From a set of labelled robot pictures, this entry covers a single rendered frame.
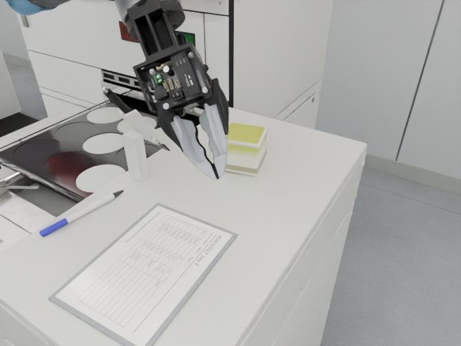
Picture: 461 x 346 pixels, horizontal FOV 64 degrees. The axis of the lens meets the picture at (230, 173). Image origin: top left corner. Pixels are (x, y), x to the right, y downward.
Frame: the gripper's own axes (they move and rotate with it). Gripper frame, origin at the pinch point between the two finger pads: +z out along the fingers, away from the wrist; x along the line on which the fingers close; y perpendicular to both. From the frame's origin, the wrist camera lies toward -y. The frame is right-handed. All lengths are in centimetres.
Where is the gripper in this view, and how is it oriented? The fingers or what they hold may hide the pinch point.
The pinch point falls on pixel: (215, 169)
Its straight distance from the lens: 47.9
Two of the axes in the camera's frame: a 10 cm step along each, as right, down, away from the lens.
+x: 9.3, -3.5, -1.0
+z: 3.6, 9.3, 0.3
